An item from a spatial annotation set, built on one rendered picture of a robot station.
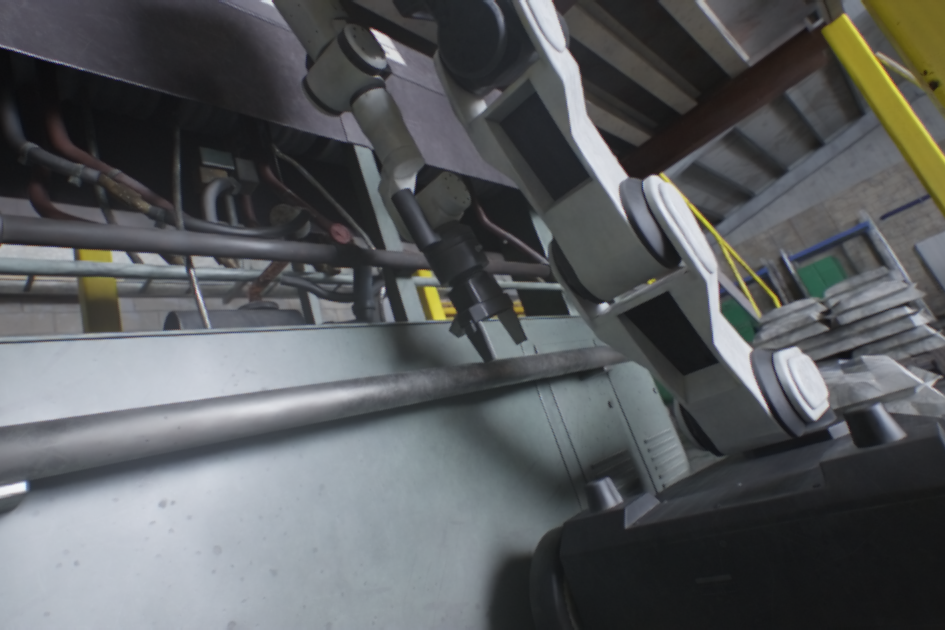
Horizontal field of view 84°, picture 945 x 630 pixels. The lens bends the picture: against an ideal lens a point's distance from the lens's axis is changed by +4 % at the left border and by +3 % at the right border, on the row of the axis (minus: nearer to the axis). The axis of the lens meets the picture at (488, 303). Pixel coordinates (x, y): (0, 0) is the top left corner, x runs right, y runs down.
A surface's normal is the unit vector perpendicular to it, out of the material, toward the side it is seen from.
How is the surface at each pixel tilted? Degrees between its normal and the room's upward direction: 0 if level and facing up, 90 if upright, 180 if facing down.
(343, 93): 169
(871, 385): 61
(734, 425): 123
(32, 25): 90
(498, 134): 90
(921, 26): 90
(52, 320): 90
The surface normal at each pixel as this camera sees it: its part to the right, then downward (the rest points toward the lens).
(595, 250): -0.50, 0.26
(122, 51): 0.68, -0.43
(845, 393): -0.68, -0.43
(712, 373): -0.68, -0.62
